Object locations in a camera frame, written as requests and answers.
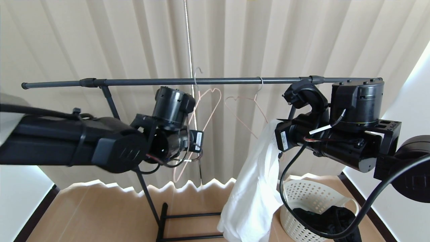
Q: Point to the beige curtain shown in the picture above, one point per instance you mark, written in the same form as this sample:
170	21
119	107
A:
100	40

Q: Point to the pink clothes hanger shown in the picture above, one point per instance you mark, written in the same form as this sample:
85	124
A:
213	107
244	118

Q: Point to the white shirt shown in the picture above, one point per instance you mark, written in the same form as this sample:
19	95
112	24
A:
252	188

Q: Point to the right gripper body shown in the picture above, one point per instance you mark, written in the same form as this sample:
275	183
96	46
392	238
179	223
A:
302	131

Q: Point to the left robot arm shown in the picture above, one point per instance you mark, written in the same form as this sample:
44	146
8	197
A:
50	144

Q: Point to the black shorts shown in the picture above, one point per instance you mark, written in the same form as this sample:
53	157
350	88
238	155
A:
319	218

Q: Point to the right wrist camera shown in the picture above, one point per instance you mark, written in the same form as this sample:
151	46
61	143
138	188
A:
305	95

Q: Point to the black clothes rack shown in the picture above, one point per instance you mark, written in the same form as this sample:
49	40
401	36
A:
151	81

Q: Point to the white laundry basket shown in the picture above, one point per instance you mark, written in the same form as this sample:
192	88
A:
312	195

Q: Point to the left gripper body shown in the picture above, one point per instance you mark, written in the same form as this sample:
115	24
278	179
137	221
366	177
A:
196	141

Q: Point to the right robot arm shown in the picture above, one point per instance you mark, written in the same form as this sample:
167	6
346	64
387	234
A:
356	104

